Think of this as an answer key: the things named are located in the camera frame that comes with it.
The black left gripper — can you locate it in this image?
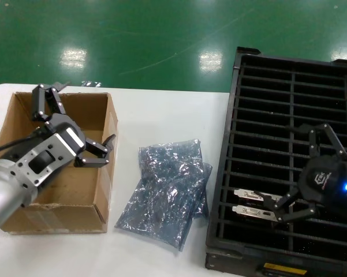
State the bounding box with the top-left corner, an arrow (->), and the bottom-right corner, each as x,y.
31,81 -> 117,169

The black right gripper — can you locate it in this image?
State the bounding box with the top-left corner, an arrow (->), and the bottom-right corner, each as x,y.
253,123 -> 347,224

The graphics card with metal bracket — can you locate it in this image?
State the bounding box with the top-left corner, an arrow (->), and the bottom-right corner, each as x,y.
232,204 -> 279,223
233,188 -> 283,203

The antistatic bag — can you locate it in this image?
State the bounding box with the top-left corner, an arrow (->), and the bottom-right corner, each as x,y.
137,138 -> 214,219
114,173 -> 207,253

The left wrist silver black box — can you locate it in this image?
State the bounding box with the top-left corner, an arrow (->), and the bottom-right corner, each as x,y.
52,126 -> 87,159

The brown cardboard box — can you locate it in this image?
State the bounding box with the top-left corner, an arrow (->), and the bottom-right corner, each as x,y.
0,91 -> 120,234

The black slotted plastic container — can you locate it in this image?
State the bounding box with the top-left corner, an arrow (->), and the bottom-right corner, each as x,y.
204,46 -> 347,277

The yellow label sticker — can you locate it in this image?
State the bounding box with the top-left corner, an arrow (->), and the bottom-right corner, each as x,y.
263,261 -> 308,275

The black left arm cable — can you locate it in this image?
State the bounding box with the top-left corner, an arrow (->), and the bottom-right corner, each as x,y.
0,128 -> 47,158

